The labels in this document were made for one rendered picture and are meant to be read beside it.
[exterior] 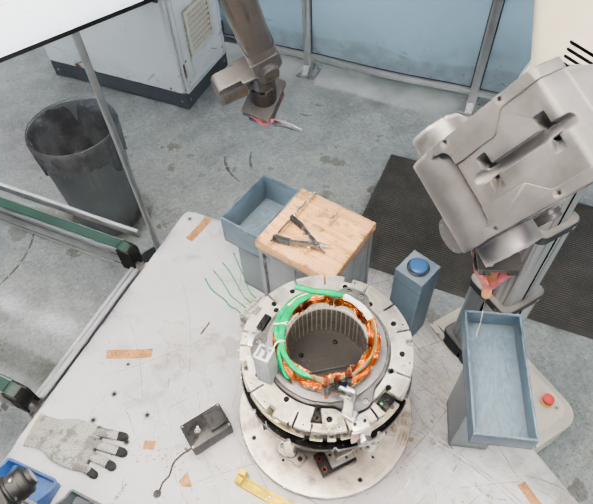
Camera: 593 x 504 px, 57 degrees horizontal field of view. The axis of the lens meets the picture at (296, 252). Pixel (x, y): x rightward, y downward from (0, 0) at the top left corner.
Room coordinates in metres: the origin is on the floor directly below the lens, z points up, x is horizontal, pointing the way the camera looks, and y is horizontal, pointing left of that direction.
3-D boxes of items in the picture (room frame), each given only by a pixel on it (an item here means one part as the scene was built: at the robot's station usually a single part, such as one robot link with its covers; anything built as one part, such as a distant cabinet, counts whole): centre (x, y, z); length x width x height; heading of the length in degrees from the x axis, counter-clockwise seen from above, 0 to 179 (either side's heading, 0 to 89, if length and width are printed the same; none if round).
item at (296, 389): (0.47, -0.05, 1.05); 0.22 x 0.22 x 0.12
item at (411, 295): (0.67, -0.26, 0.91); 0.07 x 0.07 x 0.25; 44
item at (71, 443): (0.42, 0.51, 0.79); 0.24 x 0.12 x 0.02; 64
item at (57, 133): (1.82, 0.90, 0.39); 0.39 x 0.39 x 0.35
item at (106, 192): (1.82, 0.90, 0.28); 0.38 x 0.37 x 0.56; 154
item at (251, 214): (0.86, 0.08, 0.92); 0.17 x 0.11 x 0.28; 143
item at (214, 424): (0.43, 0.22, 0.81); 0.10 x 0.06 x 0.06; 121
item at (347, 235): (0.76, -0.05, 1.05); 0.20 x 0.19 x 0.02; 53
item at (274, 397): (0.47, -0.05, 1.09); 0.32 x 0.32 x 0.01
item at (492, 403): (0.41, -0.36, 0.92); 0.25 x 0.11 x 0.28; 170
